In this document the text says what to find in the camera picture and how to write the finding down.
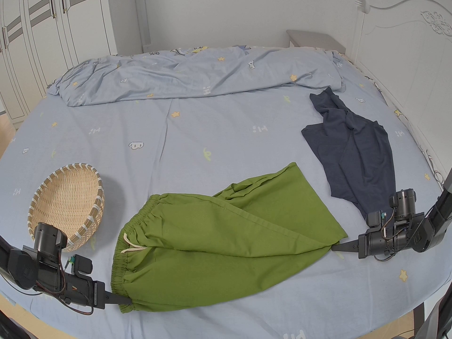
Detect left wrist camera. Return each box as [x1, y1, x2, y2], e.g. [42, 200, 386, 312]
[69, 255, 94, 282]

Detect dark blue garment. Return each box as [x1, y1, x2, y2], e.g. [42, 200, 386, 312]
[301, 87, 395, 222]

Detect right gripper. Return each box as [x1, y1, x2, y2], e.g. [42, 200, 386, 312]
[358, 229, 407, 260]

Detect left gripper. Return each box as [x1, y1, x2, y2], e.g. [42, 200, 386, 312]
[58, 273, 107, 311]

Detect white wardrobe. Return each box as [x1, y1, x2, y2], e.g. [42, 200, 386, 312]
[0, 0, 119, 131]

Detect bed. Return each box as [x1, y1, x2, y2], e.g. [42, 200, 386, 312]
[0, 0, 452, 339]

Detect pale blue quilt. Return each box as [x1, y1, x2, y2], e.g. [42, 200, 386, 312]
[47, 44, 347, 108]

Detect round woven basket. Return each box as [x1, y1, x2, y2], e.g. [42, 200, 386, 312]
[27, 163, 105, 253]

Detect green shorts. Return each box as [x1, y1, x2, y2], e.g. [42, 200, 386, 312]
[112, 162, 348, 313]

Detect grey bedside table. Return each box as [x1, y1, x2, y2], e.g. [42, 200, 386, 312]
[286, 30, 347, 54]

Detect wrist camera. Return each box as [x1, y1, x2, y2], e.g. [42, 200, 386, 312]
[366, 210, 385, 234]
[69, 255, 94, 282]

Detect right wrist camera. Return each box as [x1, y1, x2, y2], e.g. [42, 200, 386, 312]
[366, 210, 385, 234]

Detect grey wall pipe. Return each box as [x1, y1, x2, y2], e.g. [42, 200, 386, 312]
[133, 0, 153, 53]

